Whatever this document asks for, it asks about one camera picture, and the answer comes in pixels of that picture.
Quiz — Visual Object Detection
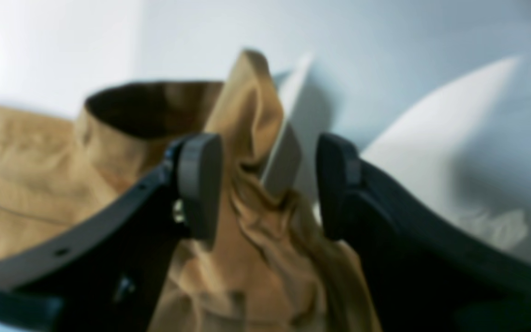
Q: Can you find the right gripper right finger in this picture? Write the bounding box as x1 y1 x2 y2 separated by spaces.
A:
316 134 531 332

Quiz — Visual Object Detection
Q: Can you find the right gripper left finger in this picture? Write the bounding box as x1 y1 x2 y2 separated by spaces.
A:
0 134 223 332

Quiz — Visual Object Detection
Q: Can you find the brown t-shirt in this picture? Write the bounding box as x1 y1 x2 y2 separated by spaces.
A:
0 50 382 332

